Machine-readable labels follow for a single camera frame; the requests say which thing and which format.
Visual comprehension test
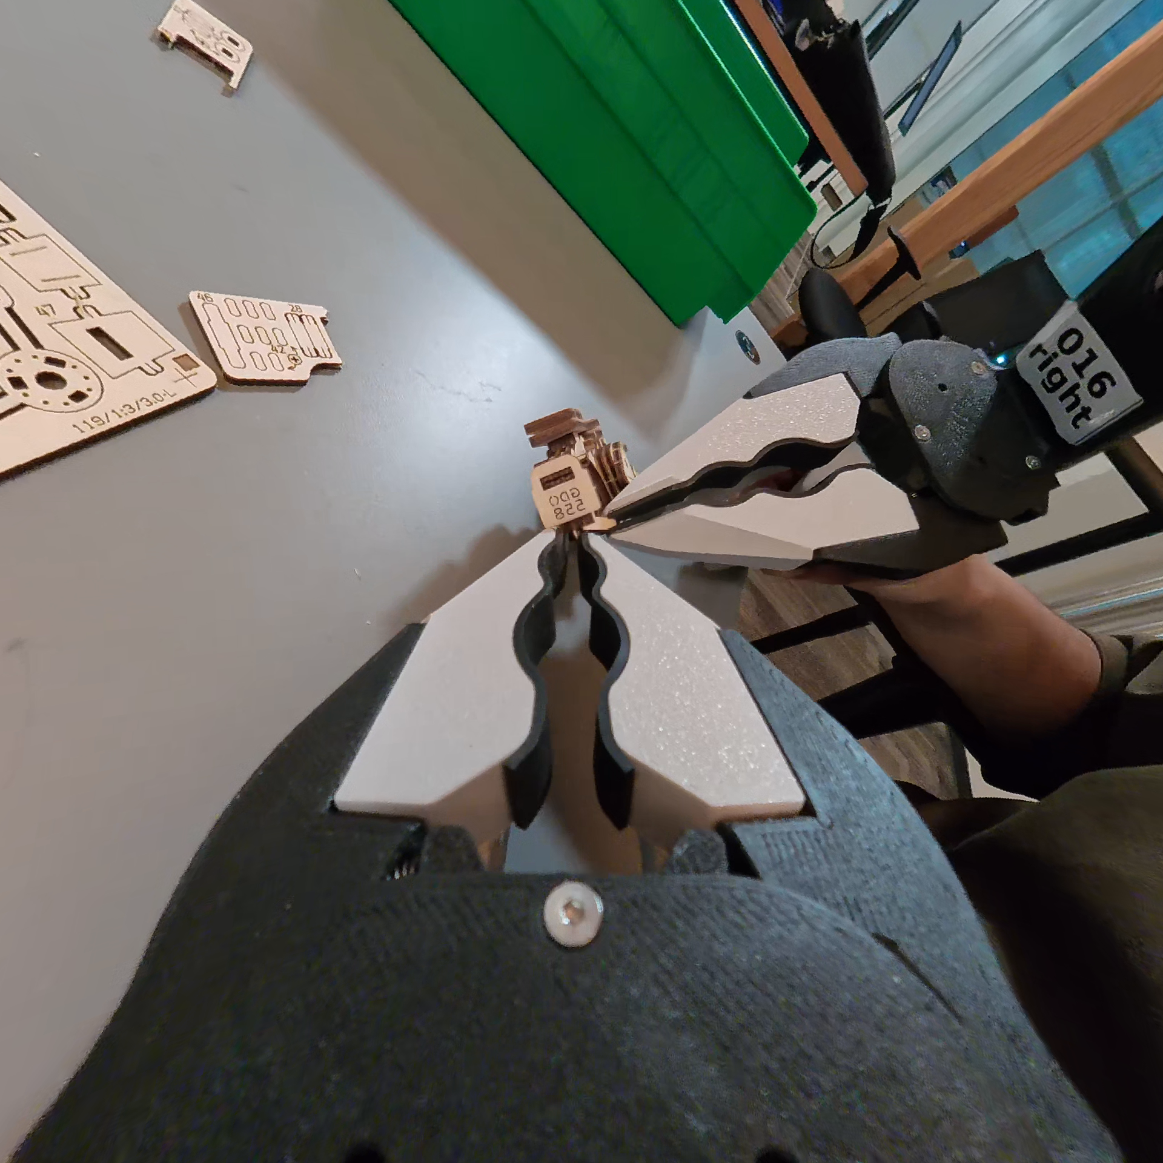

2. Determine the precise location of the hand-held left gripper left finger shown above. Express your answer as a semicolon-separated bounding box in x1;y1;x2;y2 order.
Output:
332;529;570;855

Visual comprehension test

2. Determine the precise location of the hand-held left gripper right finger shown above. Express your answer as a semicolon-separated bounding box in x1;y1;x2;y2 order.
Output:
577;534;810;855

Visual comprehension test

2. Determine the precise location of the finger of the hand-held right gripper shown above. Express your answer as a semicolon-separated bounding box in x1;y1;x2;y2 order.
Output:
601;371;866;521
606;456;920;574

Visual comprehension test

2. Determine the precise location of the wooden mechanical model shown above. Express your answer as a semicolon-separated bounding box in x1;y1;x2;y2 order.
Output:
522;411;638;540

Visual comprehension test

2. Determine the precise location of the person's right forearm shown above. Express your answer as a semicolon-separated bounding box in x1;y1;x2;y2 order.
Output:
894;554;1104;773

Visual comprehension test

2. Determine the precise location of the grey desk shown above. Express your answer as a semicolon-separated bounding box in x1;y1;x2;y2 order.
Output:
0;0;792;1163

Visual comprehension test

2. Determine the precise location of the person's right hand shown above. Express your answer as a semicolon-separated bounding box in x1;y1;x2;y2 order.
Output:
788;557;965;656

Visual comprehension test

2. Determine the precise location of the wooden beam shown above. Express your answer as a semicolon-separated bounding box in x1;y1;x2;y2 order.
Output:
835;28;1163;302

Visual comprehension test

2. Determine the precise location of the green plastic bin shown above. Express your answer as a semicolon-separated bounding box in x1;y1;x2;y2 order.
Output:
388;0;819;326

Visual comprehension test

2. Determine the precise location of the wooden-edged background table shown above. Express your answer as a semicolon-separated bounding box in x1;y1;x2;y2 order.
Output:
731;0;869;196

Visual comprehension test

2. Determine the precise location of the small wooden slotted piece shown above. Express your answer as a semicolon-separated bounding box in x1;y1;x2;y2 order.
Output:
187;291;345;388

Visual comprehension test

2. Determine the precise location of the person's olive shirt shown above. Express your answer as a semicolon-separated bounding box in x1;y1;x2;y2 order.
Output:
945;626;1163;1163

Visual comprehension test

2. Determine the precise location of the wooden gear parts sheet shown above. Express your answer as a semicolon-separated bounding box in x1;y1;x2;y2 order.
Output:
0;179;219;478

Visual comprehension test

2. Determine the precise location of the small wooden notched piece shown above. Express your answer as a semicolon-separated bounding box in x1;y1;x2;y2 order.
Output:
156;0;255;91

